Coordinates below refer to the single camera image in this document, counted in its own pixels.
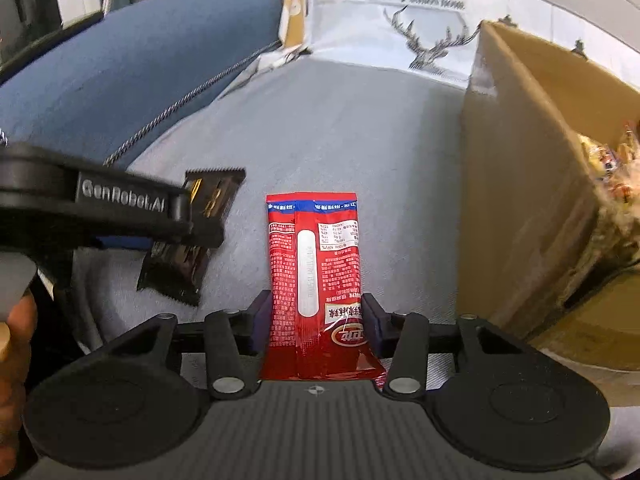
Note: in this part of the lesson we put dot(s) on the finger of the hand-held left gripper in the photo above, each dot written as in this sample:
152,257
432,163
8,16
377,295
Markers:
125,243
125,205

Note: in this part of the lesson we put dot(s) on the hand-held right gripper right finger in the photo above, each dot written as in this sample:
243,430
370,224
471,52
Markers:
372,325

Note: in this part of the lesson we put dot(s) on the person's left hand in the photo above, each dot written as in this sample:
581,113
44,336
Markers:
17,360

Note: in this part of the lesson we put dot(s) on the black snack packet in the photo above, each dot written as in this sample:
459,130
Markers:
175,270

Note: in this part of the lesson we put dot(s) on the brown cardboard box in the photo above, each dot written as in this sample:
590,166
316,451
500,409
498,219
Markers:
525,185

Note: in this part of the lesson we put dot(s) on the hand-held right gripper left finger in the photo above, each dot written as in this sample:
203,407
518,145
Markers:
262,325

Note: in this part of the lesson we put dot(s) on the red white-striped snack packet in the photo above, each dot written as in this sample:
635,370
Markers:
310,260

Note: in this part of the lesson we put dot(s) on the pile of assorted packets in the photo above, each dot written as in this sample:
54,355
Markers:
615,180

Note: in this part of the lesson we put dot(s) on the grey deer printed bed sheet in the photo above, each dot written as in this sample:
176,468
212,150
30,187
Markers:
350,125

